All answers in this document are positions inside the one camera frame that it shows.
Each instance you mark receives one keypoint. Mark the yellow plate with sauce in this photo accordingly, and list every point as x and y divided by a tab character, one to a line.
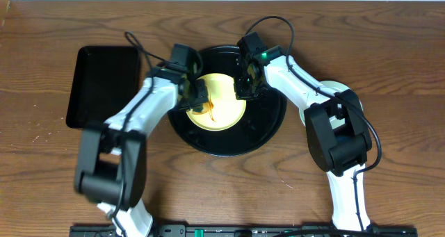
227	109

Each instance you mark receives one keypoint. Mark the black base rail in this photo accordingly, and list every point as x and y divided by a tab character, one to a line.
179	230

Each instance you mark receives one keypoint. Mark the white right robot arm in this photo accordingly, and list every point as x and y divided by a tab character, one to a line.
337	135

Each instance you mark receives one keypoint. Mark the yellow green scrub sponge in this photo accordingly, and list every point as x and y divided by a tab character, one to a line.
207	107

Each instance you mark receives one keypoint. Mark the black round tray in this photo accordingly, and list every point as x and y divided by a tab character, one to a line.
259	123

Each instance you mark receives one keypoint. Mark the black rectangular tray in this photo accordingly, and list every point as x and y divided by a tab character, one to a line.
105	80

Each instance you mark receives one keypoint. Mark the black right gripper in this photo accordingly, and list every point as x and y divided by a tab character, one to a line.
240	92

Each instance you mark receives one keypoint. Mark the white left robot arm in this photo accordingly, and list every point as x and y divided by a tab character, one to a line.
112	162

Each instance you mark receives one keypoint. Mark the mint plate back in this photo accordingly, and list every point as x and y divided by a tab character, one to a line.
339	87

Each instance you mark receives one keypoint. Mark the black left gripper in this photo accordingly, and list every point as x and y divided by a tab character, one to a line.
198	93

